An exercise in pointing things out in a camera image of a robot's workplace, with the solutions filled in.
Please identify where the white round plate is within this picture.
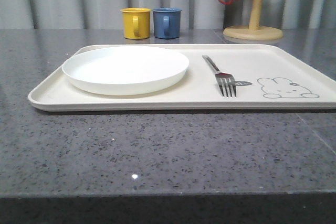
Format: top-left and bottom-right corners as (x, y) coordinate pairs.
(61, 46), (190, 95)

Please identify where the wooden mug tree stand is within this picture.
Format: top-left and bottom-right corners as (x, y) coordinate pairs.
(223, 0), (283, 40)

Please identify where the beige rabbit print tray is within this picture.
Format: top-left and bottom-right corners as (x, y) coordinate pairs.
(28, 44), (335, 112)

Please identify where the silver metal fork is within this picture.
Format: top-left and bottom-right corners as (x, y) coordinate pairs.
(202, 55), (237, 98)

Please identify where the yellow enamel mug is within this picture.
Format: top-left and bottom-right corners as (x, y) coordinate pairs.
(121, 8), (151, 40)

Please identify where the blue enamel mug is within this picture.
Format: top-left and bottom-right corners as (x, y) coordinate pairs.
(152, 7), (182, 39)

